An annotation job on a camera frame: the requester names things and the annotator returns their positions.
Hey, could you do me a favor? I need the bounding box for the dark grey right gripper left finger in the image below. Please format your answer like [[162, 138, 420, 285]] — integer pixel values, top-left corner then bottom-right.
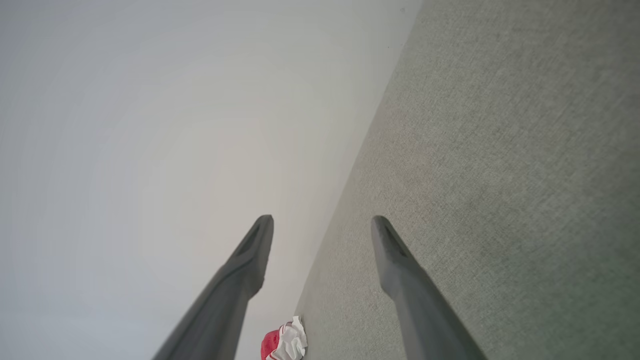
[[152, 215, 275, 360]]

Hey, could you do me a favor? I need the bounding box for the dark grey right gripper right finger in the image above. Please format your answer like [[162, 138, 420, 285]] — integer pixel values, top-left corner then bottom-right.
[[370, 215, 488, 360]]

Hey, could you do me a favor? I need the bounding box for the red and white jersey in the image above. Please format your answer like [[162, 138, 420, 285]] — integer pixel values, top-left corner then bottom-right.
[[260, 315, 308, 360]]

